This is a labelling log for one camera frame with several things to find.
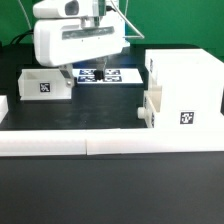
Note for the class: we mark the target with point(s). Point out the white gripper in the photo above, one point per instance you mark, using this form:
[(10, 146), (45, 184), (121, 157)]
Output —
[(63, 41)]

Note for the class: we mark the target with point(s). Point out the white drawer box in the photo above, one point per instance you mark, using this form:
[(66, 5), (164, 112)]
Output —
[(43, 84), (151, 105)]

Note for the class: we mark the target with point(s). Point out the white front drawer box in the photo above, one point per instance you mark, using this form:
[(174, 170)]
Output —
[(151, 105)]

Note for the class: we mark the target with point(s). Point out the white drawer cabinet frame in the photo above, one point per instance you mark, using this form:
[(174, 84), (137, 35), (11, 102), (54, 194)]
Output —
[(192, 82)]

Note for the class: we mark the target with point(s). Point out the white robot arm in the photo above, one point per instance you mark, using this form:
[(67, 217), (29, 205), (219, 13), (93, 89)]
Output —
[(108, 16)]

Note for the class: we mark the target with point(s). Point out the white marker tag sheet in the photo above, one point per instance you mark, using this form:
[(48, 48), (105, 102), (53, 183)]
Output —
[(112, 76)]

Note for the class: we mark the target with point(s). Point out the white fence bar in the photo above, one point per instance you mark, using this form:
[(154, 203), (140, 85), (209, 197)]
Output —
[(3, 107), (134, 141), (42, 143)]

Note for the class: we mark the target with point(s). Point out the white front fence bar right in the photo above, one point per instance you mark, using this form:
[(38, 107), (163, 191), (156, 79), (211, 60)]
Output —
[(134, 141)]

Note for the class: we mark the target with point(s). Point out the white front fence bar left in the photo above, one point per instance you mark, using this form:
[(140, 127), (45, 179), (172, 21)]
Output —
[(42, 143)]

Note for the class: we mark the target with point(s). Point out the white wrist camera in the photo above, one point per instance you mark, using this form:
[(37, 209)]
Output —
[(52, 9)]

